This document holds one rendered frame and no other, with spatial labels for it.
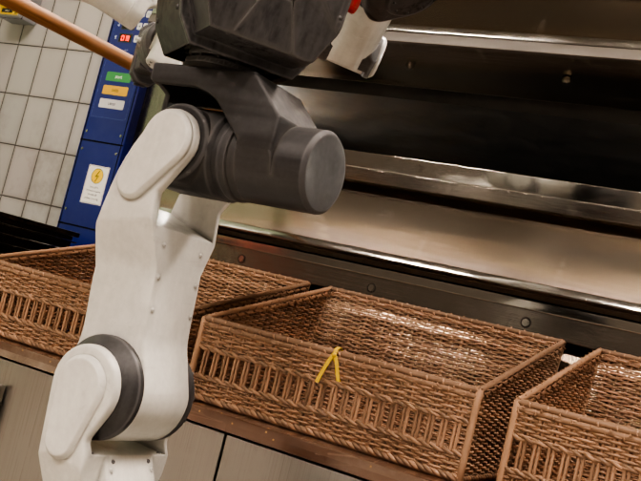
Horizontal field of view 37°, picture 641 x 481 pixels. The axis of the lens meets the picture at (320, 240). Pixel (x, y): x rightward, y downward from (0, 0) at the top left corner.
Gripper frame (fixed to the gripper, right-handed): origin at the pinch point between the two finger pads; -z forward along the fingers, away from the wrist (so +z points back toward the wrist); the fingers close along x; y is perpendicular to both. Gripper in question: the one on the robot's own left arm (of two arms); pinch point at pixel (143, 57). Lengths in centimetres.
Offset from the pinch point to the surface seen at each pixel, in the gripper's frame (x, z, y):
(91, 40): -0.3, -1.8, -10.3
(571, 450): 52, 73, 60
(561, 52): -21, 31, 73
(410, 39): -22, 4, 54
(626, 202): 4, 35, 94
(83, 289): 46.7, -8.6, 1.5
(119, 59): 0.3, -7.2, -3.1
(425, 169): 3, -2, 68
